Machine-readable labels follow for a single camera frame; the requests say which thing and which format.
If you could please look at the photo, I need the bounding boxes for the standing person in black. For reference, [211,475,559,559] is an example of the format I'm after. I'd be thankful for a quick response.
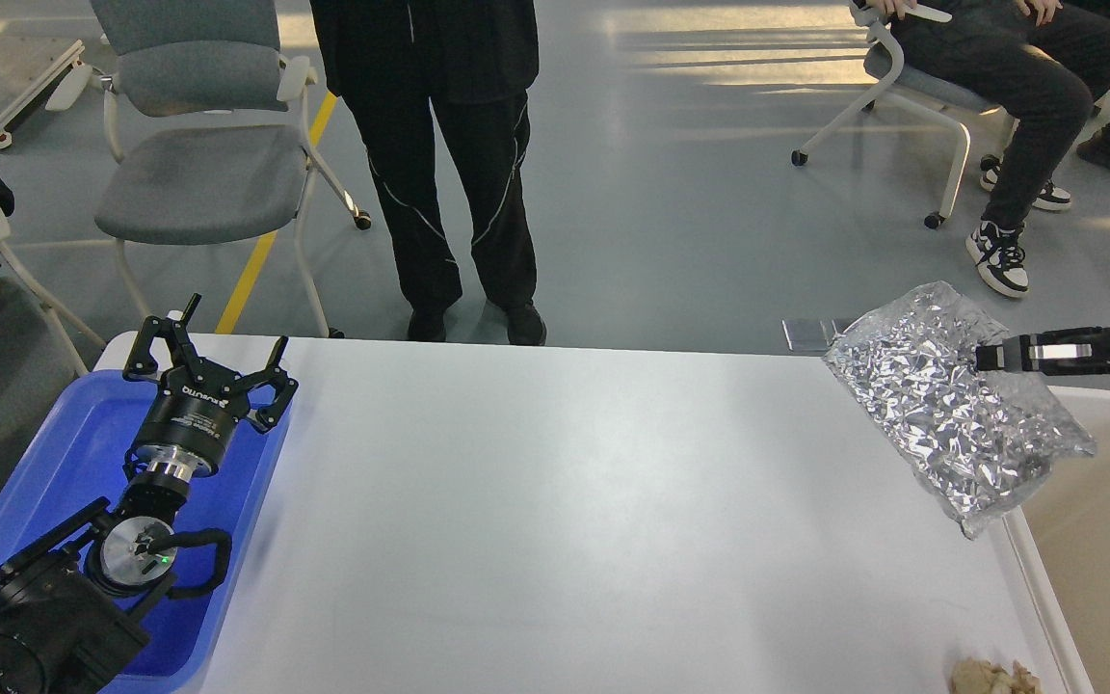
[309,0,548,346]

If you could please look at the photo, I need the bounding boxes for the beige plastic bin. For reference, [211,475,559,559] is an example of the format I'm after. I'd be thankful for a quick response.
[1005,388,1110,693]

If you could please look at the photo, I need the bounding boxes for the metal floor plate right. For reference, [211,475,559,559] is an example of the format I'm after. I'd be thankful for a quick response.
[830,316,855,336]

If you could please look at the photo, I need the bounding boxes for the white chair at left edge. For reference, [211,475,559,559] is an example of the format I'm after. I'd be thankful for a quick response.
[0,205,105,378]

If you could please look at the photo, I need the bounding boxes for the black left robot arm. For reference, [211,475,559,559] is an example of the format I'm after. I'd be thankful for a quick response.
[0,302,297,693]

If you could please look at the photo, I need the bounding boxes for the metal floor plate left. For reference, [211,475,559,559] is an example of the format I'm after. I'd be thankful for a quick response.
[783,319,837,353]

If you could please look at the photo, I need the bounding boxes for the metal floor plate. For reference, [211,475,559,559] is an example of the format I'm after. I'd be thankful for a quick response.
[783,319,837,353]
[830,316,855,336]

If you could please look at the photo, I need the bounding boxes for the blue plastic tray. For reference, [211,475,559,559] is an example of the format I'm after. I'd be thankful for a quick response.
[0,370,290,693]

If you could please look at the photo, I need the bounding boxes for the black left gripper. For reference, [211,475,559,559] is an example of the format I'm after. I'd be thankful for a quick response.
[122,294,299,480]

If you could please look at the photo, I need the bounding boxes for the seated person black trousers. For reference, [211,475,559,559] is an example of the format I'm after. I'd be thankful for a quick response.
[872,1,1110,299]

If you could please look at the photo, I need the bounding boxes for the crumpled beige paper ball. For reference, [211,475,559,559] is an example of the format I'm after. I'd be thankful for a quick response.
[950,658,1045,693]

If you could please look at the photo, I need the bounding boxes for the silver foil bag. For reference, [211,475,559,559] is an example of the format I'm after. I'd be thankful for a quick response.
[823,281,1097,539]

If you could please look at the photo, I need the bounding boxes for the grey white chair right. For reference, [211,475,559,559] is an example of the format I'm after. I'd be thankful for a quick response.
[790,1,1003,229]

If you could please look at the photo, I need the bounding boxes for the grey office chair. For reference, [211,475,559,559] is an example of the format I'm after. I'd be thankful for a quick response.
[92,1,373,316]

